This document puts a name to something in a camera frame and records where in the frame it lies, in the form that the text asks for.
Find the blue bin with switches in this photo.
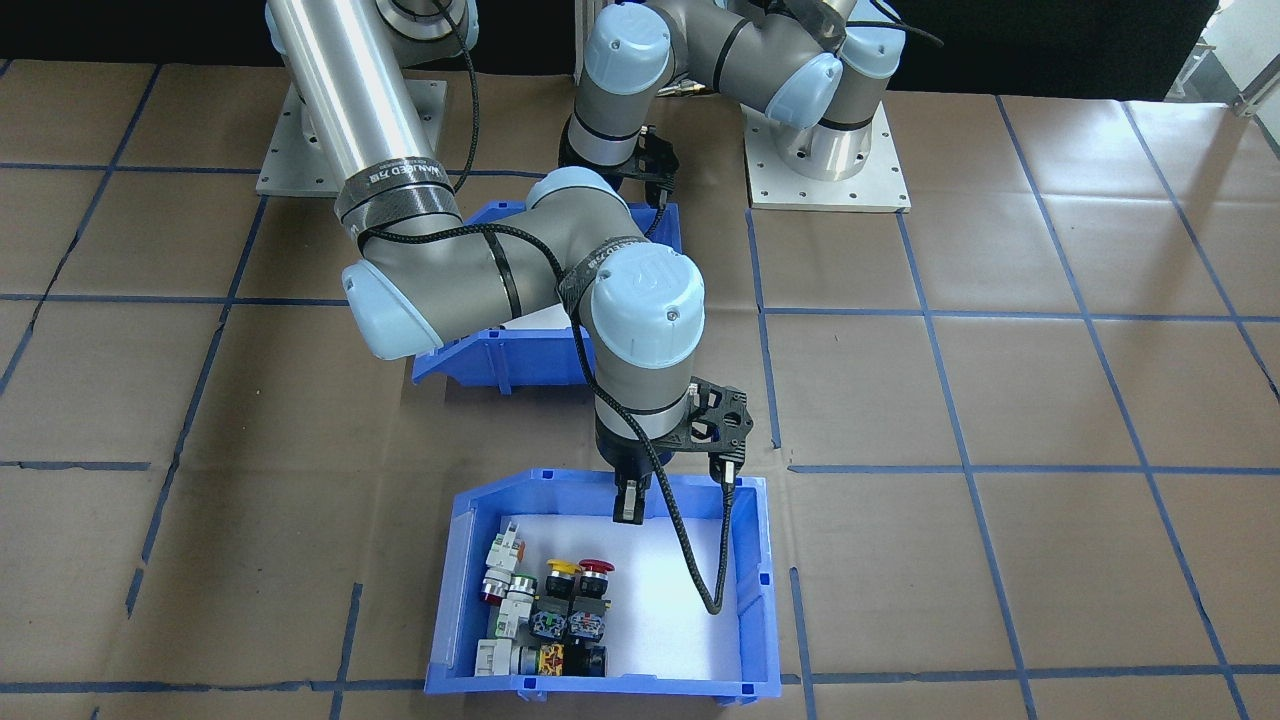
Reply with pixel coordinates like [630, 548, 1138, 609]
[423, 467, 783, 707]

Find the blue bin with capacitors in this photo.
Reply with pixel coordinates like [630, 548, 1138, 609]
[411, 199, 684, 394]

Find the red mushroom push button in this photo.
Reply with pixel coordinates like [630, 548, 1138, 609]
[573, 558, 615, 643]

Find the white pilot light red lens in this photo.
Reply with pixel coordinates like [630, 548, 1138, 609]
[479, 517, 529, 607]

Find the yellow mushroom push button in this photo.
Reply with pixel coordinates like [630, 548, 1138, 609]
[530, 557, 583, 643]

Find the white pilot light green lens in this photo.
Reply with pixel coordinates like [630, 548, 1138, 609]
[495, 572, 544, 641]

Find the white foam bin liner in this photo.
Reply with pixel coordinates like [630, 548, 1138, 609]
[500, 303, 576, 333]

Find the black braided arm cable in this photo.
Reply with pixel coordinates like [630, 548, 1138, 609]
[862, 5, 946, 49]
[355, 0, 731, 617]

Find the white square base plate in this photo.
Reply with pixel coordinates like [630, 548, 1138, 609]
[256, 80, 449, 199]
[745, 95, 912, 214]

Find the silver metal frame bar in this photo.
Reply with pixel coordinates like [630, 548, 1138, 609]
[573, 0, 602, 87]

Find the black selector switch yellow block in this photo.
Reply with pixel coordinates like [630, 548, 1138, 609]
[540, 643, 609, 681]

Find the white pilot light silver ring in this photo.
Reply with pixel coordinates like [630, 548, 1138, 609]
[474, 640, 543, 681]

